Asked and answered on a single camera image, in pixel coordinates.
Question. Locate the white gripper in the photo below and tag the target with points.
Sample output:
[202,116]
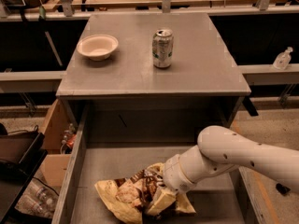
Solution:
[172,174]

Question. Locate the brown and yellow chip bag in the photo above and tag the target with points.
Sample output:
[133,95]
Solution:
[128,198]

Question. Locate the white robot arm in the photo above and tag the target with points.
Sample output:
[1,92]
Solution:
[220,150]

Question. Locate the open grey top drawer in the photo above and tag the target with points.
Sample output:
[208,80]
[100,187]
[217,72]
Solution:
[114,144]

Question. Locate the grey cabinet counter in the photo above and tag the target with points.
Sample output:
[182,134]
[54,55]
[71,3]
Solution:
[201,65]

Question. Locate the black office chair caster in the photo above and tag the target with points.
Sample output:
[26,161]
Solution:
[283,190]

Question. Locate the cardboard box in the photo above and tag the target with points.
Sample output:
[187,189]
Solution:
[55,164]

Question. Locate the plastic water bottles pack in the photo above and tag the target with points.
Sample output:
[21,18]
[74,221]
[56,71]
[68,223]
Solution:
[38,200]

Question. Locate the black tray cart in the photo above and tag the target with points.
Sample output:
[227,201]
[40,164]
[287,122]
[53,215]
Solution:
[21,154]

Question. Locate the silver green soda can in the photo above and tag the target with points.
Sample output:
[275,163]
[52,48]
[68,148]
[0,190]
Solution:
[162,47]

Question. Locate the white paper bowl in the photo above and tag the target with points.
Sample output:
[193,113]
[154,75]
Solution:
[97,47]

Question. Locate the clear hand sanitizer bottle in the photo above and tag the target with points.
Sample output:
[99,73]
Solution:
[283,59]

